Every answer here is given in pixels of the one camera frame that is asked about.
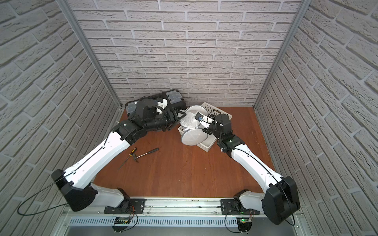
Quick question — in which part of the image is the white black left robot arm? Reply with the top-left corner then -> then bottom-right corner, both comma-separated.
51,98 -> 187,211

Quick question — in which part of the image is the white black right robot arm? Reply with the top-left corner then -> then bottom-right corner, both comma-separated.
209,114 -> 300,225

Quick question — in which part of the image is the black plastic toolbox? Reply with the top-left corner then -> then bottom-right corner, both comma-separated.
125,89 -> 187,116

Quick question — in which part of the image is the white perforated plastic basket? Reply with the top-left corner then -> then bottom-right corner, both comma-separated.
178,102 -> 232,152

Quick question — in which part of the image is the yellow black screwdriver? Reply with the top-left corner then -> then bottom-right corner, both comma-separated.
117,147 -> 137,171

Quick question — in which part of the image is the left controller board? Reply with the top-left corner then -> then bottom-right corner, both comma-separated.
112,217 -> 135,233

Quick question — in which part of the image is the controller board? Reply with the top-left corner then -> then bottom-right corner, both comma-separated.
236,217 -> 252,234
112,217 -> 135,233

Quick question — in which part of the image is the right controller board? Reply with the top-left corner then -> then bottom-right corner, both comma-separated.
236,217 -> 252,234

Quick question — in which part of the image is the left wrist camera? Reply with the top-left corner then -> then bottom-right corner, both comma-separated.
156,98 -> 168,114

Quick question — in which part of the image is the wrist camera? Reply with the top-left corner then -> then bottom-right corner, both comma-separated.
195,112 -> 214,128
156,98 -> 168,114

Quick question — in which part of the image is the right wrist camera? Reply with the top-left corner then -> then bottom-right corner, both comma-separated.
195,112 -> 214,128

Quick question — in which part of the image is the black handled hammer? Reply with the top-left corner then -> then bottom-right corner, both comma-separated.
132,148 -> 159,162

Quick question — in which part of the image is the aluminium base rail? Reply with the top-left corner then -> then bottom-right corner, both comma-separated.
51,197 -> 311,236

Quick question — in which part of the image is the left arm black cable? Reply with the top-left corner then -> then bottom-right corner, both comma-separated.
16,173 -> 74,216

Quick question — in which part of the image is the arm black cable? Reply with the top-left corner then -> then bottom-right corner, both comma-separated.
16,173 -> 74,216
277,182 -> 296,227

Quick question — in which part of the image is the left aluminium corner post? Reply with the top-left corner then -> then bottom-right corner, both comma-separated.
57,0 -> 123,109

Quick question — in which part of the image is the aluminium corner post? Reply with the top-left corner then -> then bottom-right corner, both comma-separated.
254,0 -> 311,110
57,0 -> 123,109

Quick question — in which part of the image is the right aluminium corner post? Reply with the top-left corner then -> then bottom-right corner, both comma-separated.
254,0 -> 311,110

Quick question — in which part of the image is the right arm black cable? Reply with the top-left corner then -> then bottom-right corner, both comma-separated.
277,182 -> 296,227

